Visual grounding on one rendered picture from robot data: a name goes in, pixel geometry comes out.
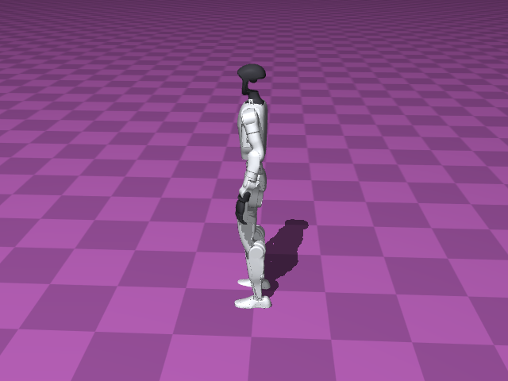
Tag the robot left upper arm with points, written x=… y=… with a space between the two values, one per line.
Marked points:
x=250 y=121

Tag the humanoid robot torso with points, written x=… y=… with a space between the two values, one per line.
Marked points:
x=246 y=148

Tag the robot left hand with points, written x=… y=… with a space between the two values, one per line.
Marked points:
x=240 y=206

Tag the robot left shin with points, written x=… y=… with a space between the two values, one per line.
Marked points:
x=255 y=266

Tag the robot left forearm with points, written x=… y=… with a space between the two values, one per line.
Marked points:
x=253 y=169

